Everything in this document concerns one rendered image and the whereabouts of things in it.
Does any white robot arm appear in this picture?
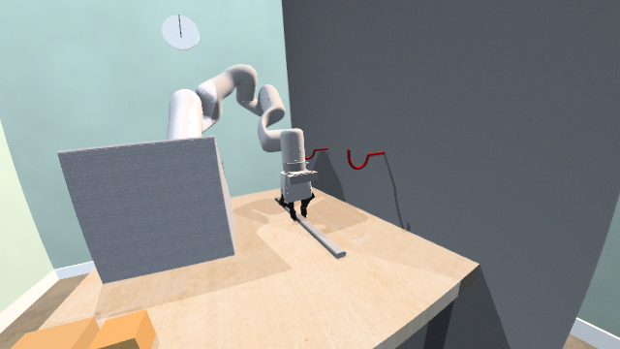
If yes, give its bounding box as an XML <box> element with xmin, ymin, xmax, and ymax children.
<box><xmin>167</xmin><ymin>65</ymin><xmax>318</xmax><ymax>185</ymax></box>

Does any dark grey wall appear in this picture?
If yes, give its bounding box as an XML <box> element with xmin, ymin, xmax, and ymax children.
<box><xmin>282</xmin><ymin>0</ymin><xmax>620</xmax><ymax>349</ymax></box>

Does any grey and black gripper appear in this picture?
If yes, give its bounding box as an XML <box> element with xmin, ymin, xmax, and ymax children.
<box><xmin>279</xmin><ymin>171</ymin><xmax>315</xmax><ymax>221</ymax></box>

